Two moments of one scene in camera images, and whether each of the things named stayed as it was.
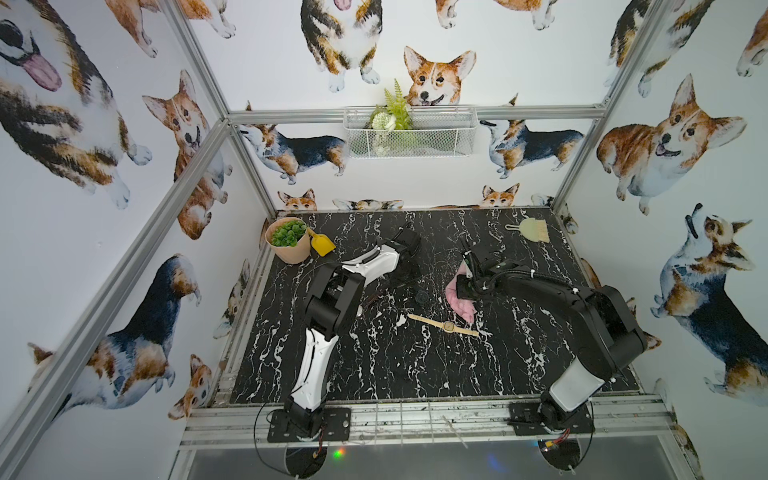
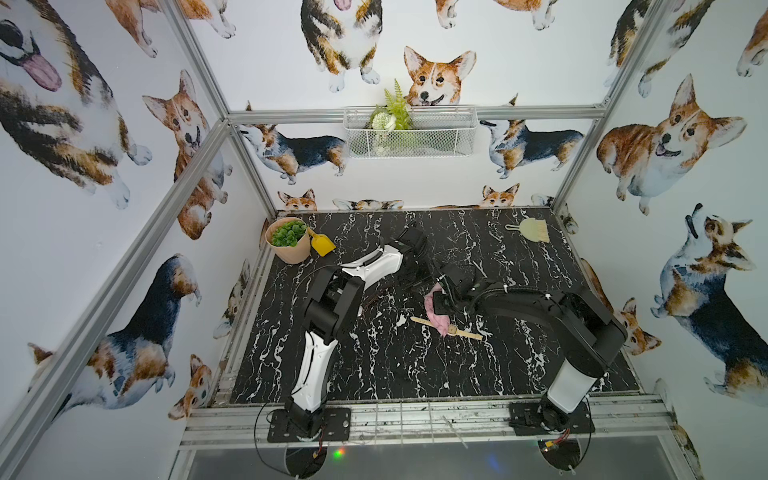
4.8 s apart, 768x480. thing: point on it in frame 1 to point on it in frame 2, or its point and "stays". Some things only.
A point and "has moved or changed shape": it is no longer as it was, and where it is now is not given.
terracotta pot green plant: x=289 y=238 stays
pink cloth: x=464 y=307 has moved or changed shape
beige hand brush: x=532 y=229 stays
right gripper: x=461 y=289 to x=438 y=308
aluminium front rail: x=435 y=423 stays
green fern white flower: x=394 y=115 stays
